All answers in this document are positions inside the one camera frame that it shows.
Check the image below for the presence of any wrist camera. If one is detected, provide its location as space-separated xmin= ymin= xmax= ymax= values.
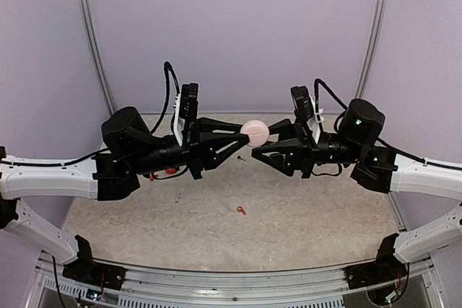
xmin=173 ymin=82 xmax=200 ymax=145
xmin=290 ymin=86 xmax=323 ymax=143

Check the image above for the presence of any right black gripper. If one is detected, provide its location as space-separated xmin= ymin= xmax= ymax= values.
xmin=249 ymin=118 xmax=363 ymax=179

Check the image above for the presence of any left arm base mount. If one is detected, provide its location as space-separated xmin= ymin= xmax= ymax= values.
xmin=63 ymin=235 xmax=126 ymax=291

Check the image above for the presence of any front aluminium rail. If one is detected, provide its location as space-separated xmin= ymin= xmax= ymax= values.
xmin=25 ymin=253 xmax=445 ymax=308

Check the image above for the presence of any left aluminium frame post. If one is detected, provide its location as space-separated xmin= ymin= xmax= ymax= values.
xmin=78 ymin=0 xmax=116 ymax=115

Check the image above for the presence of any right camera cable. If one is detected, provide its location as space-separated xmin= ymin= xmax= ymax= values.
xmin=313 ymin=78 xmax=349 ymax=110

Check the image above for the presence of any red earbud with yellow tip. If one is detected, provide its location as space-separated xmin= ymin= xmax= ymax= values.
xmin=237 ymin=206 xmax=246 ymax=215

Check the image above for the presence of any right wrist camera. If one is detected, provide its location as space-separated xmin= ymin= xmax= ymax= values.
xmin=290 ymin=86 xmax=323 ymax=143

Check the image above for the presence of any red earbud charging case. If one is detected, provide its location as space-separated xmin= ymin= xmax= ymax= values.
xmin=165 ymin=168 xmax=179 ymax=175

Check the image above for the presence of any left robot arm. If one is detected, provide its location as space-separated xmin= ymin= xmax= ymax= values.
xmin=1 ymin=107 xmax=250 ymax=283

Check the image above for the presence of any pink earbud charging case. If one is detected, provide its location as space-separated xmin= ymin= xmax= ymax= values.
xmin=240 ymin=120 xmax=270 ymax=148

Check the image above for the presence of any aluminium frame post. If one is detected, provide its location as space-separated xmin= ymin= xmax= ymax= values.
xmin=78 ymin=0 xmax=116 ymax=115
xmin=355 ymin=0 xmax=387 ymax=98

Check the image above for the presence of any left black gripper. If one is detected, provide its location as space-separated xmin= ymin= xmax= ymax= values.
xmin=129 ymin=117 xmax=249 ymax=180

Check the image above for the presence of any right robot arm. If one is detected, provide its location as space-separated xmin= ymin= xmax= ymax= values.
xmin=251 ymin=99 xmax=461 ymax=201

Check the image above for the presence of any right aluminium frame post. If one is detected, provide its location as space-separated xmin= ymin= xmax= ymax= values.
xmin=355 ymin=0 xmax=387 ymax=98

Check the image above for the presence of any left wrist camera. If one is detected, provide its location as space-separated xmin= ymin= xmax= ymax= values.
xmin=173 ymin=82 xmax=200 ymax=145

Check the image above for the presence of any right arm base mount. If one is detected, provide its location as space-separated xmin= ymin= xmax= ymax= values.
xmin=344 ymin=233 xmax=409 ymax=289

